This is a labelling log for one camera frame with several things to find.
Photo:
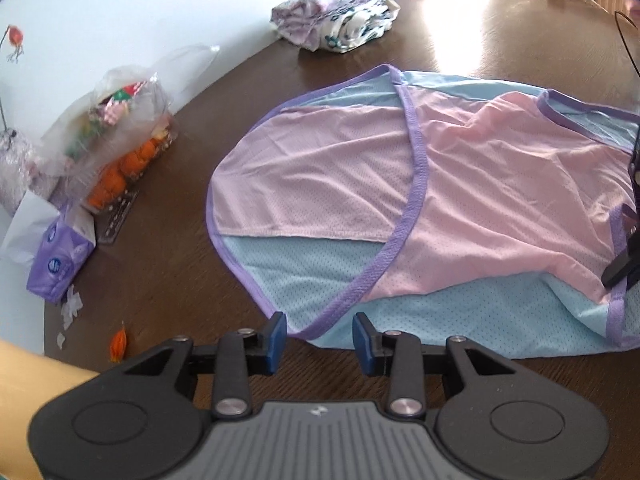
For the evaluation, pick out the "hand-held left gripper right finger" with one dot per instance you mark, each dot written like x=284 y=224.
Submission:
x=361 y=345

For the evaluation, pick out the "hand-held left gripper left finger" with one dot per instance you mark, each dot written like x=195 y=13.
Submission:
x=277 y=342

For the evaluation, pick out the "white paper scraps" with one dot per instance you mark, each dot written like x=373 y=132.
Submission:
x=71 y=305

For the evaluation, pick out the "flat grey plastic lid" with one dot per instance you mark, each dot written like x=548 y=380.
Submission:
x=117 y=217

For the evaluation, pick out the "orange peel piece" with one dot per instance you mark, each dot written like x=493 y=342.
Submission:
x=118 y=346

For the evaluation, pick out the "purple tissue box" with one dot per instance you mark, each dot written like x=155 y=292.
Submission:
x=60 y=260

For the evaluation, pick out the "pink and blue mesh garment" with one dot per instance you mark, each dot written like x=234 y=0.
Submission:
x=325 y=170

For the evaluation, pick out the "folded purple floral cloth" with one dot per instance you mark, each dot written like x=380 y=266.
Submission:
x=320 y=5

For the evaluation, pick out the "yellow thermos jug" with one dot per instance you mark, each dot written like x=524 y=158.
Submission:
x=40 y=400

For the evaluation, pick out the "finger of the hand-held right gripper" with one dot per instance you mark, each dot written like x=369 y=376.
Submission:
x=622 y=267
x=636 y=160

